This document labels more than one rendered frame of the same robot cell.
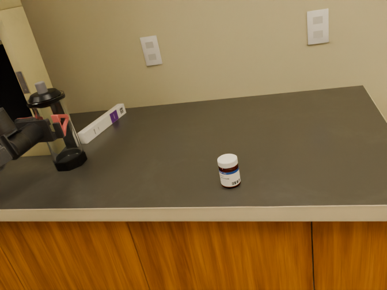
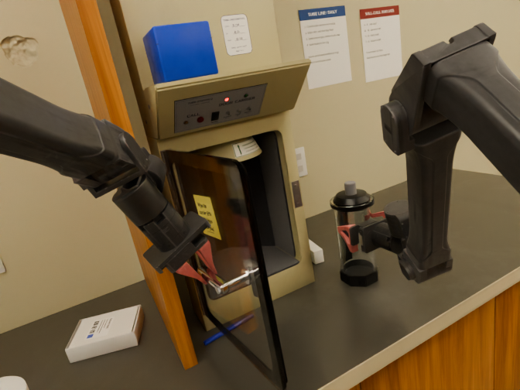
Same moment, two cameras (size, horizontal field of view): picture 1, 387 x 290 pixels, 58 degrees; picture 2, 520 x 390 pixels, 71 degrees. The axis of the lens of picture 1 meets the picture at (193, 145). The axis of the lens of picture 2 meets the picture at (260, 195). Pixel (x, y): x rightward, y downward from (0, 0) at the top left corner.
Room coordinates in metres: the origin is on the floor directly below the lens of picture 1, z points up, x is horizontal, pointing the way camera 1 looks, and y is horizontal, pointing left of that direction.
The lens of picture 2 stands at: (0.51, 1.13, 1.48)
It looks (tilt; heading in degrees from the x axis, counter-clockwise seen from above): 17 degrees down; 318
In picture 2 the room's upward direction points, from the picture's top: 11 degrees counter-clockwise
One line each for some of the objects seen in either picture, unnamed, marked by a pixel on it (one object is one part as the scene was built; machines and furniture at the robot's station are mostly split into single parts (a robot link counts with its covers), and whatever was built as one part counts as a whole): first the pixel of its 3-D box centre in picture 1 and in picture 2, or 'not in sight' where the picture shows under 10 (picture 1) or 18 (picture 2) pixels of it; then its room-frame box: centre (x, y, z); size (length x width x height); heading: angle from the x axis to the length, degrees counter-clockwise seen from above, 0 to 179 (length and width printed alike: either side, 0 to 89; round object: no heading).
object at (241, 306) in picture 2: not in sight; (219, 259); (1.03, 0.80, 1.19); 0.30 x 0.01 x 0.40; 169
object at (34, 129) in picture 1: (30, 134); (387, 236); (0.90, 0.43, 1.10); 0.10 x 0.07 x 0.07; 72
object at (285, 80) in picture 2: not in sight; (233, 98); (1.09, 0.64, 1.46); 0.32 x 0.11 x 0.10; 72
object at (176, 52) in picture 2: not in sight; (179, 55); (1.12, 0.72, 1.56); 0.10 x 0.10 x 0.09; 72
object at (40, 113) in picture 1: (58, 129); (355, 237); (1.00, 0.39, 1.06); 0.11 x 0.11 x 0.21
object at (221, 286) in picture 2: not in sight; (222, 275); (0.96, 0.84, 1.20); 0.10 x 0.05 x 0.03; 169
